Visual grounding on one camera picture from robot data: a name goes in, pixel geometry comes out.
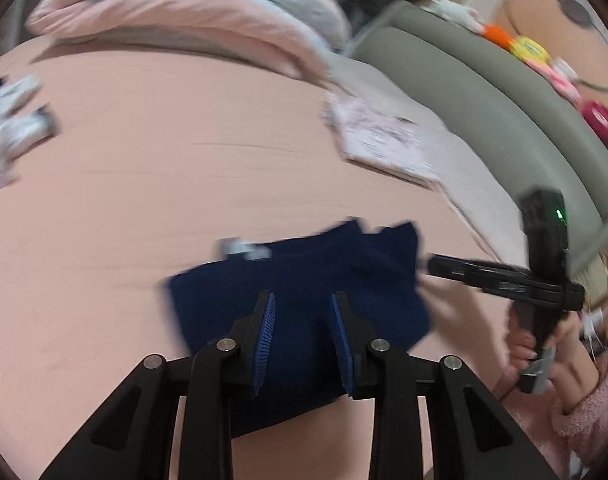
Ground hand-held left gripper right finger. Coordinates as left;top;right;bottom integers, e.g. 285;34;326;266
330;291;559;480

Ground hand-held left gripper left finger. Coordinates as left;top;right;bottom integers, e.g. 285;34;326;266
39;290;276;480

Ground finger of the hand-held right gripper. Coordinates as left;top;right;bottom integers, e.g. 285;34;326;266
426;254;527;277
428;266;529;295

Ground navy pants with white stripes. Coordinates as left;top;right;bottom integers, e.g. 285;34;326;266
164;220;432;438

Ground person's right forearm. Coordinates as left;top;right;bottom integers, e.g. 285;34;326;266
548;320;608;453

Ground person's right hand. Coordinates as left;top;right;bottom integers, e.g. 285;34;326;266
506;305;587;376

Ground large beige pillow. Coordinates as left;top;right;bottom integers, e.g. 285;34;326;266
424;125;534;266

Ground magenta plush toy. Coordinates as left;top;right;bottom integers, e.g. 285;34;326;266
581;100;608;141

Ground pink printed folded pajamas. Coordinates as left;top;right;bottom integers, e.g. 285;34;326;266
324;95;445;188

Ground person's right leg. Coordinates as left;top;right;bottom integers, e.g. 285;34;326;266
494;370;574;480

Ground green padded headboard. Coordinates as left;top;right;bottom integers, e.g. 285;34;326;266
351;2;608;261

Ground pink plush toy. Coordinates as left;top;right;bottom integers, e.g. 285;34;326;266
526;57;579;98

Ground bed with pink sheet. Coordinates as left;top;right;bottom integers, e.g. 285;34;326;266
0;35;534;480

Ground white cat plush toy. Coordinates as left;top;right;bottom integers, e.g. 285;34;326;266
551;57;579;81

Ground yellow sponge plush toy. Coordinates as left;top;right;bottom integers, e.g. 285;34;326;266
511;35;549;63

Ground orange carrot plush toy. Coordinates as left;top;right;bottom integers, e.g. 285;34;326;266
484;24;514;51

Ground white rabbit plush toy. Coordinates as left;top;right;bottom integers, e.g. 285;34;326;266
424;0;484;31

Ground white and navy jacket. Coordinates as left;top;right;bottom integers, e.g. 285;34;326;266
0;75;60;198

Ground pink folded quilt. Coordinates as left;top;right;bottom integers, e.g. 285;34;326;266
26;0;352;78

